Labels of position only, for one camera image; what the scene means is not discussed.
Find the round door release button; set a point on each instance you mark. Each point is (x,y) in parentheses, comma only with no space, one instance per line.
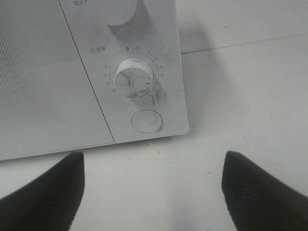
(146,121)

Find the white lower timer knob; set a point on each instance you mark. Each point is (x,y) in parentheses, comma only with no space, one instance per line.
(133,78)

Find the white microwave oven body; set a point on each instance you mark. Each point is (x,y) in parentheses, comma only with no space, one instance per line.
(151,35)

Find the white microwave door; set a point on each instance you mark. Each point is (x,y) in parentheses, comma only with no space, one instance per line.
(47,103)

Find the white upper power knob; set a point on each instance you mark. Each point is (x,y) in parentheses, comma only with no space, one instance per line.
(114,12)

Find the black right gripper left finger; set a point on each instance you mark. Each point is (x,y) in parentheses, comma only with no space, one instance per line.
(49,202)

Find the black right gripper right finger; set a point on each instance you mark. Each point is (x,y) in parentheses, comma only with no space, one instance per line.
(257,201)

